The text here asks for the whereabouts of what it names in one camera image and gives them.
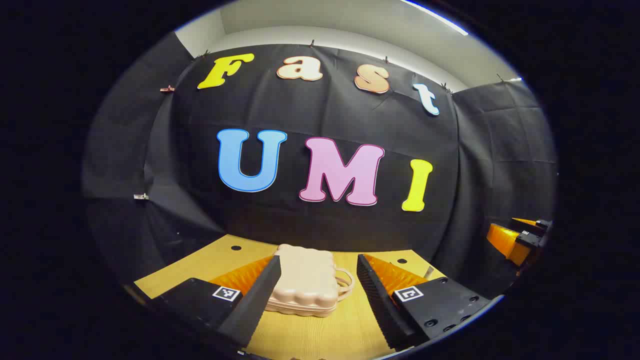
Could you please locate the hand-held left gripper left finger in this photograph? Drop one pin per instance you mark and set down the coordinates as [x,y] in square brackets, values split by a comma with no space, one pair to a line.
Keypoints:
[255,305]

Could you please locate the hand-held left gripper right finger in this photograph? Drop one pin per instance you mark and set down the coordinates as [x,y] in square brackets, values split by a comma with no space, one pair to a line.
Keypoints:
[380,310]

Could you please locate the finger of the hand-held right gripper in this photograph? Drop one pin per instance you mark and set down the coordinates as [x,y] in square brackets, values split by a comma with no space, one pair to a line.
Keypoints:
[542,225]
[507,242]

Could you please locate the pink suitcase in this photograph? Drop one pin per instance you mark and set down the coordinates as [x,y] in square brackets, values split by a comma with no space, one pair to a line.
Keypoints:
[305,280]

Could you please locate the silver cloth clip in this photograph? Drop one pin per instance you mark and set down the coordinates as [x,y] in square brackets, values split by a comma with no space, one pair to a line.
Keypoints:
[141,196]

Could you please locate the black backdrop cloth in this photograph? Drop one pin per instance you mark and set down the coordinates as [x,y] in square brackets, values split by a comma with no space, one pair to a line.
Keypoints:
[300,115]

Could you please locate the pink cloth clip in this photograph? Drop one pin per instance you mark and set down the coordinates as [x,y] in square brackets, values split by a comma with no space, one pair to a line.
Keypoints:
[167,89]

